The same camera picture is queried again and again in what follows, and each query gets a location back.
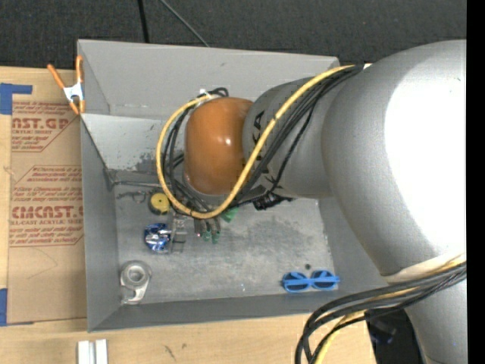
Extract blue sunglasses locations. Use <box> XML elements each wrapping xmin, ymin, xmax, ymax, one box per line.
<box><xmin>281</xmin><ymin>269</ymin><xmax>341</xmax><ymax>293</ymax></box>

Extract blue and silver crumpled packet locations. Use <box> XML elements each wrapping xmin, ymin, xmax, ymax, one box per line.
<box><xmin>143</xmin><ymin>223</ymin><xmax>172</xmax><ymax>254</ymax></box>

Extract grey metal bin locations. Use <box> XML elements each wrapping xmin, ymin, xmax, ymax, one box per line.
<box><xmin>77</xmin><ymin>39</ymin><xmax>393</xmax><ymax>333</ymax></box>

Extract black cylinder on white bracket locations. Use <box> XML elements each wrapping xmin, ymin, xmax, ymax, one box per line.
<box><xmin>252</xmin><ymin>192</ymin><xmax>295</xmax><ymax>212</ymax></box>

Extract brown cardboard board, red print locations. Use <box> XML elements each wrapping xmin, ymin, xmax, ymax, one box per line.
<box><xmin>0</xmin><ymin>65</ymin><xmax>89</xmax><ymax>326</ymax></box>

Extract yellow round disc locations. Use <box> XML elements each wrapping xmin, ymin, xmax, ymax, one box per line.
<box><xmin>148</xmin><ymin>191</ymin><xmax>171</xmax><ymax>215</ymax></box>

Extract clear glass mug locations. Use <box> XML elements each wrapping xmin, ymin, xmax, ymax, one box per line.
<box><xmin>119</xmin><ymin>260</ymin><xmax>153</xmax><ymax>306</ymax></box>

